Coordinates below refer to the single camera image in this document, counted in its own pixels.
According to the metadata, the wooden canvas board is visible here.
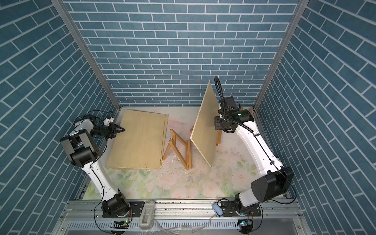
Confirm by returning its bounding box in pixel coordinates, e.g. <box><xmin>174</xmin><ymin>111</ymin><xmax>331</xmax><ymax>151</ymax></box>
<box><xmin>106</xmin><ymin>110</ymin><xmax>165</xmax><ymax>169</ymax></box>
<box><xmin>160</xmin><ymin>114</ymin><xmax>169</xmax><ymax>169</ymax></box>
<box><xmin>190</xmin><ymin>83</ymin><xmax>219</xmax><ymax>166</ymax></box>

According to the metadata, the wooden easel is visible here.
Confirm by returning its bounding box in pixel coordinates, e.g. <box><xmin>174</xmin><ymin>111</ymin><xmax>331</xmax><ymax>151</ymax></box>
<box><xmin>190</xmin><ymin>107</ymin><xmax>253</xmax><ymax>146</ymax></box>
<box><xmin>162</xmin><ymin>129</ymin><xmax>192</xmax><ymax>170</ymax></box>

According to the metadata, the grey rail handle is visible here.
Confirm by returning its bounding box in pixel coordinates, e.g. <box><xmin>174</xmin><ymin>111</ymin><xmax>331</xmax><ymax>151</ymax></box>
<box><xmin>139</xmin><ymin>200</ymin><xmax>155</xmax><ymax>230</ymax></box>

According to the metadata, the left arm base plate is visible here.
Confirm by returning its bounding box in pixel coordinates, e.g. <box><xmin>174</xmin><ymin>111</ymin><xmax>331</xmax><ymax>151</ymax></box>
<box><xmin>101</xmin><ymin>201</ymin><xmax>145</xmax><ymax>218</ymax></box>

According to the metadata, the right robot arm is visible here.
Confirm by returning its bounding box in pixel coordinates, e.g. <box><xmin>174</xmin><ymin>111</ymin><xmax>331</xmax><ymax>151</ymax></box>
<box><xmin>214</xmin><ymin>110</ymin><xmax>294</xmax><ymax>214</ymax></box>

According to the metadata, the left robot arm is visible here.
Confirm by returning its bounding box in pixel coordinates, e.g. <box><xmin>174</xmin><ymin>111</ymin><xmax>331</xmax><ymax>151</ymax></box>
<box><xmin>60</xmin><ymin>114</ymin><xmax>131</xmax><ymax>217</ymax></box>

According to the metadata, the right black corrugated cable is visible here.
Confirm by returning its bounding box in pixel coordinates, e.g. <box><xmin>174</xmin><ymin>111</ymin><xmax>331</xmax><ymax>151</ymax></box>
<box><xmin>214</xmin><ymin>76</ymin><xmax>259</xmax><ymax>137</ymax></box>

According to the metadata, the blue white connector plug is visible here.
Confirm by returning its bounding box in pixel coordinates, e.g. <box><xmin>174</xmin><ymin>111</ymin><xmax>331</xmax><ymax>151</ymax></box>
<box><xmin>212</xmin><ymin>203</ymin><xmax>223</xmax><ymax>217</ymax></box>

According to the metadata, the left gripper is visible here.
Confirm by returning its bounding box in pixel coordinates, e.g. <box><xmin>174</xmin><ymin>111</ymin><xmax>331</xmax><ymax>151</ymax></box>
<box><xmin>89</xmin><ymin>122</ymin><xmax>124</xmax><ymax>139</ymax></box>

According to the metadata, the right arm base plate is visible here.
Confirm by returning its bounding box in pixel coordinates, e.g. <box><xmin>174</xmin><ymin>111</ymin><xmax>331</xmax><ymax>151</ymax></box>
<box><xmin>218</xmin><ymin>200</ymin><xmax>261</xmax><ymax>217</ymax></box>

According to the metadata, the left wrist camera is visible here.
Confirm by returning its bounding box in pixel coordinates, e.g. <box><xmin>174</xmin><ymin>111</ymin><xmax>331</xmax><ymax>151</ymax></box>
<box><xmin>103</xmin><ymin>117</ymin><xmax>114</xmax><ymax>126</ymax></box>

